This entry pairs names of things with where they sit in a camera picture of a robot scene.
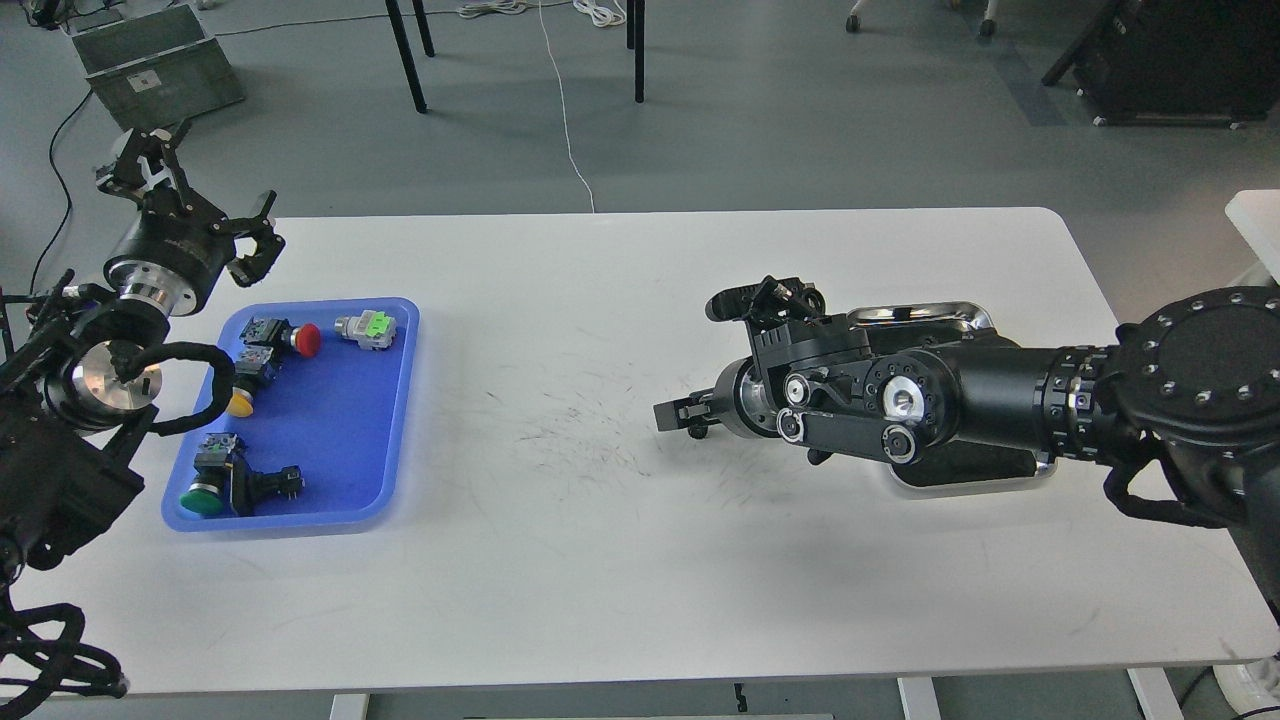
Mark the green push button switch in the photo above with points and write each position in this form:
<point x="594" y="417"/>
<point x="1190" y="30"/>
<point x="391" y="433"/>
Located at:
<point x="221" y="474"/>

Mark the silver metal tray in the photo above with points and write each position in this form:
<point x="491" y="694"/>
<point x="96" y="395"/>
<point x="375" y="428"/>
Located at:
<point x="959" y="467"/>

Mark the black equipment case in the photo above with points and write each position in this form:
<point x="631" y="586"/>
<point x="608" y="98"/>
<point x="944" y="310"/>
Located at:
<point x="1176" y="62"/>

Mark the black table leg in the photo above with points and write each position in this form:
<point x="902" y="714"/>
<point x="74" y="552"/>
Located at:
<point x="406" y="56"/>
<point x="635" y="11"/>

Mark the black table leg left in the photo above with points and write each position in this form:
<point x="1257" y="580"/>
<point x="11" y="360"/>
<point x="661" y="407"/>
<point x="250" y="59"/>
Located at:
<point x="406" y="56"/>

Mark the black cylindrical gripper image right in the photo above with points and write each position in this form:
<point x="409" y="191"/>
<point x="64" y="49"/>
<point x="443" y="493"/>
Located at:
<point x="740" y="402"/>

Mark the red push button switch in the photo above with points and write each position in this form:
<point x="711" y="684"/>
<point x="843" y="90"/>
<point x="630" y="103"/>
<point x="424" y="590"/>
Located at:
<point x="277" y="333"/>

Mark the grey plastic crate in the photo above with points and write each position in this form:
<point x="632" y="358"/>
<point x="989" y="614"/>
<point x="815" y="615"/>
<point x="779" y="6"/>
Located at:
<point x="158" y="69"/>

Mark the blue plastic tray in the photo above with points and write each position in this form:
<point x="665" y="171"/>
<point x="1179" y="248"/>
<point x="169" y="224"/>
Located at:
<point x="338" y="417"/>

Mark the yellow push button switch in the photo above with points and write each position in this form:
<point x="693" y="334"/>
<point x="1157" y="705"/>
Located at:
<point x="256" y="369"/>

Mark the green grey connector block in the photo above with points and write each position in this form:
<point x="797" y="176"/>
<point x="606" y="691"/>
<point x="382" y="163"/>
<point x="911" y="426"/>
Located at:
<point x="371" y="329"/>

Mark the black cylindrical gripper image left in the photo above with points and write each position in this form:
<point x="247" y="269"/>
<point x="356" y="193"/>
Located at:
<point x="171" y="245"/>

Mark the black table leg right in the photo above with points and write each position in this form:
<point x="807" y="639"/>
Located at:
<point x="635" y="11"/>

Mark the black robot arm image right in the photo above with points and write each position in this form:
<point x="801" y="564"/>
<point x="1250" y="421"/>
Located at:
<point x="1181" y="409"/>

